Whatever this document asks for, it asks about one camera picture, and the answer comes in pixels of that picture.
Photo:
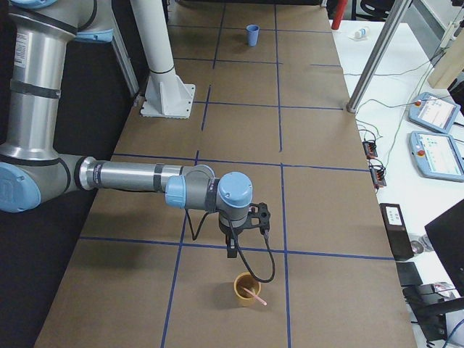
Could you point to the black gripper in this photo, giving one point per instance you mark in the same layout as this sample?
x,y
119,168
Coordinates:
x,y
230,229

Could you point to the pink chopstick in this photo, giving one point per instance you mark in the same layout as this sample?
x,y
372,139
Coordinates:
x,y
255,296

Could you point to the blue cup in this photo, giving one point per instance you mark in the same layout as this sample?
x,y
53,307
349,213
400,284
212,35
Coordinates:
x,y
252,31

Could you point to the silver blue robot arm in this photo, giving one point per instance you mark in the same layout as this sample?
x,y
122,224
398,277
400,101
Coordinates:
x,y
32,172

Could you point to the yellow cup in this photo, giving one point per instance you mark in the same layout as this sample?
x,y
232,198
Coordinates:
x,y
245,287

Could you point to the lower red black connector box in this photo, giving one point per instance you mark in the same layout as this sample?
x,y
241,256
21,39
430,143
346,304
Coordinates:
x,y
377,173

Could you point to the red black connector box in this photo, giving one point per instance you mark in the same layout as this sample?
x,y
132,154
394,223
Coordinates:
x,y
377,173
370,149

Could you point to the black power box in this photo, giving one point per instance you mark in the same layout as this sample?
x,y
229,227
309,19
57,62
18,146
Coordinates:
x,y
396,231

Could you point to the upper red black connector box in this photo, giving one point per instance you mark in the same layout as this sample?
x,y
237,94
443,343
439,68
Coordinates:
x,y
370,149

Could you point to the black monitor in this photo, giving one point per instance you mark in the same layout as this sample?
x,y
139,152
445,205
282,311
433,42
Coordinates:
x,y
446,236

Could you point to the lower teach pendant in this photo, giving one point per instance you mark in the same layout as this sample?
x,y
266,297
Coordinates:
x,y
436,156

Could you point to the teach pendant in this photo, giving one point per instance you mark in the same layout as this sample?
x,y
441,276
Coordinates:
x,y
433,112
436,156

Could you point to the upper teach pendant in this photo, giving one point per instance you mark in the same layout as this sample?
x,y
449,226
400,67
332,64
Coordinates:
x,y
433,112

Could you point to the red cylinder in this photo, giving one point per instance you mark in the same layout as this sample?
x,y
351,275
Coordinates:
x,y
339,14

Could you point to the wooden board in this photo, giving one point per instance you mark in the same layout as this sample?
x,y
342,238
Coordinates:
x,y
451,63

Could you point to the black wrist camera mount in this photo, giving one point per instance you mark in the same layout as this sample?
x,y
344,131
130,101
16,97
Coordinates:
x,y
260,217

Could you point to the white camera pole with base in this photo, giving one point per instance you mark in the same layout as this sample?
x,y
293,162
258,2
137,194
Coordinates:
x,y
166,95

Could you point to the aluminium frame post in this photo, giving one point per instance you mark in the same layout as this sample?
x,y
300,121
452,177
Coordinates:
x,y
386,35

